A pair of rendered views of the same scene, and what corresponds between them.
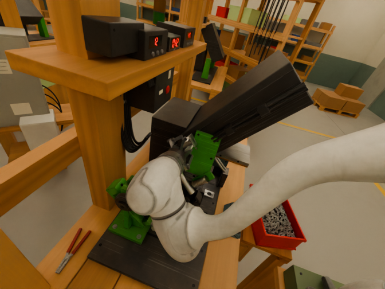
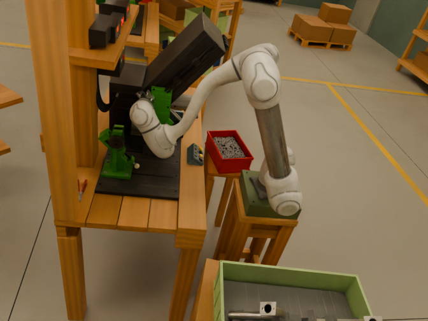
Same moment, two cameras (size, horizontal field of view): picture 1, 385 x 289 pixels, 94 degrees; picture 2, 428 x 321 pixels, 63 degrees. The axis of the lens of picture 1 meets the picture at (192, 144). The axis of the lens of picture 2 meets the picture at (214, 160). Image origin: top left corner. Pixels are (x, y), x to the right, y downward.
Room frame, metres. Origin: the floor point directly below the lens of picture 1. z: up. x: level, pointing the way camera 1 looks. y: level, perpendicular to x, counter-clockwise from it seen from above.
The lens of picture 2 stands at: (-1.10, 0.17, 2.15)
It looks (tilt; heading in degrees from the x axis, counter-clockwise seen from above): 37 degrees down; 341
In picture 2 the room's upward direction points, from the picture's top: 13 degrees clockwise
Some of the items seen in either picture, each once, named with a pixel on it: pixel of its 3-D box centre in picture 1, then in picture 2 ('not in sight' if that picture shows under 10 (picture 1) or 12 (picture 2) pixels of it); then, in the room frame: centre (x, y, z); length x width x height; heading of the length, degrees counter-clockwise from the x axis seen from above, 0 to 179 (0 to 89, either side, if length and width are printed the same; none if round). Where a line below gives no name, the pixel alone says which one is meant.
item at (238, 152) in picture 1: (214, 145); (167, 100); (0.82, -0.12, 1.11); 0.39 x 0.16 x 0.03; 82
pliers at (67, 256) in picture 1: (73, 249); (80, 190); (0.25, 0.34, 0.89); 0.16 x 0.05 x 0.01; 0
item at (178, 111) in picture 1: (175, 135); (128, 99); (0.88, 0.11, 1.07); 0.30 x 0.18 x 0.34; 172
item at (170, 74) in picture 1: (150, 84); (111, 55); (0.67, 0.21, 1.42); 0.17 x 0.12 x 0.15; 172
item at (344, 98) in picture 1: (338, 98); (324, 25); (5.98, -4.08, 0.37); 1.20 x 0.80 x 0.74; 94
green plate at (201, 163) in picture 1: (204, 151); (160, 103); (0.67, -0.06, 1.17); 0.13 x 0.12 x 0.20; 172
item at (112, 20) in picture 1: (117, 35); (100, 32); (0.50, 0.25, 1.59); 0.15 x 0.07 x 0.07; 172
